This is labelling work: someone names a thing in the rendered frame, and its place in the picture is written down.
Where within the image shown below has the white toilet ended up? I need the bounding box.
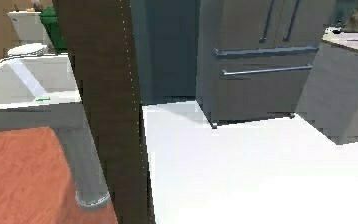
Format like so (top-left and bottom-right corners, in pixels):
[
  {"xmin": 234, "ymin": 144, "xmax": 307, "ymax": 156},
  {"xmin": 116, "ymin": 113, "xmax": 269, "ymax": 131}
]
[{"xmin": 6, "ymin": 10, "xmax": 52, "ymax": 58}]

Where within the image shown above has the grey kitchen counter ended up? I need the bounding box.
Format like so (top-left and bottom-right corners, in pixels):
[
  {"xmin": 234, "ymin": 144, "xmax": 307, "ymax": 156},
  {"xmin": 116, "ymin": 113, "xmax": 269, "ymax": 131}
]
[{"xmin": 295, "ymin": 26, "xmax": 358, "ymax": 146}]

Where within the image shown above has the dark vertical fridge handle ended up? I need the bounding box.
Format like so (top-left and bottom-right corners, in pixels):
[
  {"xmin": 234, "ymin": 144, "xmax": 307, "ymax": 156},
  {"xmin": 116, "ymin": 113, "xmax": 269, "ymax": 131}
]
[
  {"xmin": 282, "ymin": 0, "xmax": 302, "ymax": 43},
  {"xmin": 258, "ymin": 0, "xmax": 276, "ymax": 44}
]

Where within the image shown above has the grey horizontal fridge handle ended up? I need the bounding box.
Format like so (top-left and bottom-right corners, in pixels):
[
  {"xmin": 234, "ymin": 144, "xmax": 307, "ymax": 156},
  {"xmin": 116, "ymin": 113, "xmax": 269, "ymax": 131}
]
[
  {"xmin": 214, "ymin": 45, "xmax": 320, "ymax": 58},
  {"xmin": 221, "ymin": 63, "xmax": 313, "ymax": 77}
]

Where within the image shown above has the grey table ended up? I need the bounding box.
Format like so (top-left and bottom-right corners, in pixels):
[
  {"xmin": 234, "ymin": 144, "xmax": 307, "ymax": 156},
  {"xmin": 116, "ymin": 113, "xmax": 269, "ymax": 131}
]
[{"xmin": 0, "ymin": 53, "xmax": 112, "ymax": 210}]

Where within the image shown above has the grey fridge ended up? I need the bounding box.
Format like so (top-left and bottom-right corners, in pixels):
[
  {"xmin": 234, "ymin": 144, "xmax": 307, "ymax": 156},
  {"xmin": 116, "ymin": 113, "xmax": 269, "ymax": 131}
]
[{"xmin": 195, "ymin": 0, "xmax": 337, "ymax": 130}]

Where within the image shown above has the dark brown room door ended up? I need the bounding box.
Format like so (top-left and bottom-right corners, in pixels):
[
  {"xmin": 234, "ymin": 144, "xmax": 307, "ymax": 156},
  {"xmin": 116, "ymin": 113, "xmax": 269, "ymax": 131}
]
[{"xmin": 51, "ymin": 0, "xmax": 156, "ymax": 224}]

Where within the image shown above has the green recycling bin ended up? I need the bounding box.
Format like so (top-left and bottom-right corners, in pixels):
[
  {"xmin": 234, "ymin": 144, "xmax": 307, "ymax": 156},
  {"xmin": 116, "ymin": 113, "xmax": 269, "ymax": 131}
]
[{"xmin": 39, "ymin": 6, "xmax": 68, "ymax": 54}]

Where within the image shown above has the brown statue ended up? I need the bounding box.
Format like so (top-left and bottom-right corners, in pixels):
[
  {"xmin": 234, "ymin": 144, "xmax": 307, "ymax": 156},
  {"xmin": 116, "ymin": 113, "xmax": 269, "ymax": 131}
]
[{"xmin": 342, "ymin": 0, "xmax": 358, "ymax": 33}]

